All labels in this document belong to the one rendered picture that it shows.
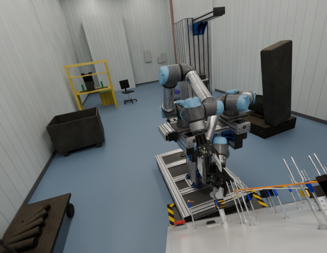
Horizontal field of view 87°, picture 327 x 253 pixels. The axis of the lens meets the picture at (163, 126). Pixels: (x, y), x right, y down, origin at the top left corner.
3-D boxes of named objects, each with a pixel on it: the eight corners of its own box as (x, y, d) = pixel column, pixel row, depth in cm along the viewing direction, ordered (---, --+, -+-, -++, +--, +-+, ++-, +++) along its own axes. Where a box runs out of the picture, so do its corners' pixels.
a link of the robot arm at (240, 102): (239, 90, 163) (224, 94, 119) (257, 90, 155) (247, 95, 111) (238, 103, 166) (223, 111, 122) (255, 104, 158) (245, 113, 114)
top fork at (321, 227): (318, 230, 32) (283, 158, 39) (315, 228, 34) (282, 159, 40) (331, 228, 32) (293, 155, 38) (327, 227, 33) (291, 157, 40)
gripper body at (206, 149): (198, 160, 74) (191, 133, 74) (198, 156, 82) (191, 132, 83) (216, 156, 72) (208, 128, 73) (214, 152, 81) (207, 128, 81)
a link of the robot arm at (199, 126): (189, 123, 83) (205, 119, 81) (191, 132, 83) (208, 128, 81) (188, 123, 75) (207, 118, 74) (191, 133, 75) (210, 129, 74)
